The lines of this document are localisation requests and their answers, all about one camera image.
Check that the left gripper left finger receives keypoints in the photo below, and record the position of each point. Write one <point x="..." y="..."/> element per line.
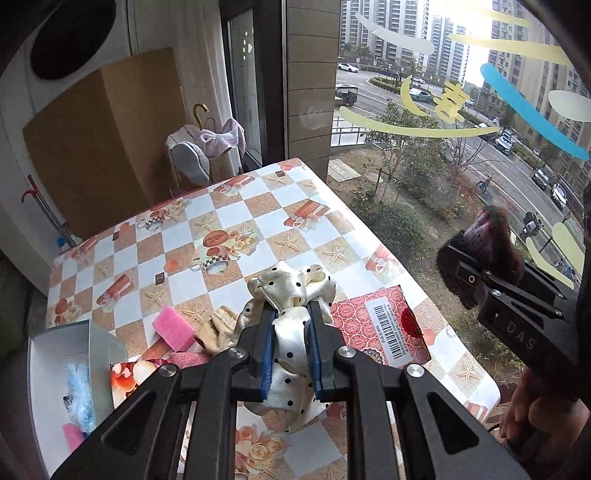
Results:
<point x="240" y="374"/>

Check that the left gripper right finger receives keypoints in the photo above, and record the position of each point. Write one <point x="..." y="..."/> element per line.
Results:
<point x="340" y="373"/>

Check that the white polka dot cloth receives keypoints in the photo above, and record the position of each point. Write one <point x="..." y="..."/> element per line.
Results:
<point x="289" y="292"/>

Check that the light blue fluffy scrunchie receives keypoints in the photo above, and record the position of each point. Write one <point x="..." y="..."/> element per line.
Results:
<point x="78" y="401"/>

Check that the pink sponge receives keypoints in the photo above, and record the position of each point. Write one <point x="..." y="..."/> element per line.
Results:
<point x="173" y="329"/>
<point x="73" y="436"/>

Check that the dark red green knitted sock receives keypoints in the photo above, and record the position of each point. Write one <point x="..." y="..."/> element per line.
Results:
<point x="487" y="241"/>

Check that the person right hand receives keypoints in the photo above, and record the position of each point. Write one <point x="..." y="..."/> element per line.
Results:
<point x="560" y="419"/>

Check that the red pink knitted sock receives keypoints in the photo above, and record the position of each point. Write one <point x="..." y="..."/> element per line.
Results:
<point x="185" y="360"/>

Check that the red yellow medicine box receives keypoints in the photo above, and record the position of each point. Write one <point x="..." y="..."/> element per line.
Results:
<point x="383" y="326"/>

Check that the pink sponge on table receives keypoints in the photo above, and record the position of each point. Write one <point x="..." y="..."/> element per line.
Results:
<point x="173" y="329"/>

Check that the checkered floral tablecloth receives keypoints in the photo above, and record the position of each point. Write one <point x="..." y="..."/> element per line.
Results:
<point x="198" y="252"/>

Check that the tissue pack with red print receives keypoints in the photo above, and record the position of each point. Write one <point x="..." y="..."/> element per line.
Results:
<point x="126" y="377"/>

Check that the white open storage box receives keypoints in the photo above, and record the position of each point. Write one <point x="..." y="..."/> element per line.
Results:
<point x="52" y="357"/>

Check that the chair with clothes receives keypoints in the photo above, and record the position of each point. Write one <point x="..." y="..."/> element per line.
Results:
<point x="202" y="156"/>

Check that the white bottle blue cap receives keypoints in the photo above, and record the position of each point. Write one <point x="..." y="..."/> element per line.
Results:
<point x="62" y="244"/>

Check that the large brown cardboard box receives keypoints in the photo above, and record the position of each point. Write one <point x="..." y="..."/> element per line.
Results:
<point x="99" y="147"/>

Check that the brown umbrella handle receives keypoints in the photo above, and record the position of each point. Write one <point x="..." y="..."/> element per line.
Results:
<point x="197" y="109"/>

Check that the red handled mop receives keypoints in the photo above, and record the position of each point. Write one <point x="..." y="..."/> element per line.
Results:
<point x="34" y="192"/>

